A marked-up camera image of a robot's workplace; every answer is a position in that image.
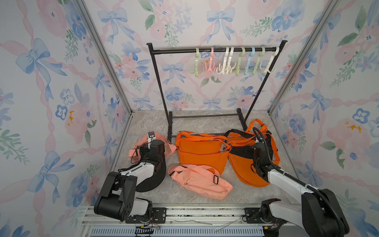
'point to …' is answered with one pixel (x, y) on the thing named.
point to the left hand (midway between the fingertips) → (151, 142)
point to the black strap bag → (239, 145)
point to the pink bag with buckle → (134, 153)
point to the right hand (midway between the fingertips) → (259, 145)
